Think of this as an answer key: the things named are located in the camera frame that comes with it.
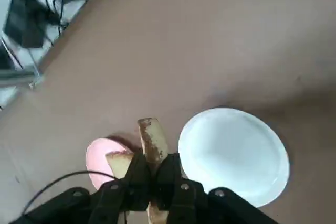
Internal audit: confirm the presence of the pink round plate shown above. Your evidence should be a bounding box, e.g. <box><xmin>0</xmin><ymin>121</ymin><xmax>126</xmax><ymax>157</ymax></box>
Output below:
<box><xmin>86</xmin><ymin>137</ymin><xmax>137</xmax><ymax>191</ymax></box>

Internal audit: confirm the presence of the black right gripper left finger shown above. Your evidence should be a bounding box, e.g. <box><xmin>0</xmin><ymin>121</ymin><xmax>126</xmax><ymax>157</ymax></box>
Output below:
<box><xmin>10</xmin><ymin>152</ymin><xmax>153</xmax><ymax>224</ymax></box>

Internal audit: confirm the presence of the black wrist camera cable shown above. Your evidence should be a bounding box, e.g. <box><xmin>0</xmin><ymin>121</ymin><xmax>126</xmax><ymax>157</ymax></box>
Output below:
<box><xmin>22</xmin><ymin>170</ymin><xmax>118</xmax><ymax>217</ymax></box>

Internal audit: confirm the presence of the black adapter box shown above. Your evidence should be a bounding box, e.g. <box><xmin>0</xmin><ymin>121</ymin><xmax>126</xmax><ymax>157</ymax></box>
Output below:
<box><xmin>2</xmin><ymin>0</ymin><xmax>50</xmax><ymax>49</ymax></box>

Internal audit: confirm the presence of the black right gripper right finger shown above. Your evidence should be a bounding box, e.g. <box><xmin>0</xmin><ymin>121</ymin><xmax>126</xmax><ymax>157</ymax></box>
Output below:
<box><xmin>155</xmin><ymin>153</ymin><xmax>279</xmax><ymax>224</ymax></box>

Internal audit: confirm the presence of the white round plate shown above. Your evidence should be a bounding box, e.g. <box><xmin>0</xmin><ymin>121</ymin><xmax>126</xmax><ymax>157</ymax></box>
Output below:
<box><xmin>178</xmin><ymin>107</ymin><xmax>291</xmax><ymax>208</ymax></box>

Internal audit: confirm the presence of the brown bread slice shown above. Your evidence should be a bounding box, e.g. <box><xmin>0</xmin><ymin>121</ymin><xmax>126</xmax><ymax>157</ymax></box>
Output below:
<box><xmin>105</xmin><ymin>150</ymin><xmax>135</xmax><ymax>180</ymax></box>
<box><xmin>138</xmin><ymin>118</ymin><xmax>169</xmax><ymax>224</ymax></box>

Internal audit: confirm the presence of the aluminium frame rail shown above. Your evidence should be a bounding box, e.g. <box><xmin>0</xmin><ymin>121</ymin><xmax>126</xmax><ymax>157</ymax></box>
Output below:
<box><xmin>0</xmin><ymin>68</ymin><xmax>46</xmax><ymax>90</ymax></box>

